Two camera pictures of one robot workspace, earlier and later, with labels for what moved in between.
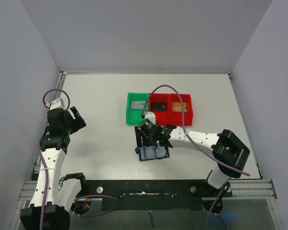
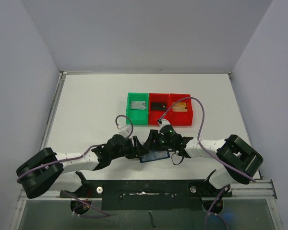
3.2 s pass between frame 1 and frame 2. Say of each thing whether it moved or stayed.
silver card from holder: stayed
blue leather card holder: stayed
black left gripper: moved
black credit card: stayed
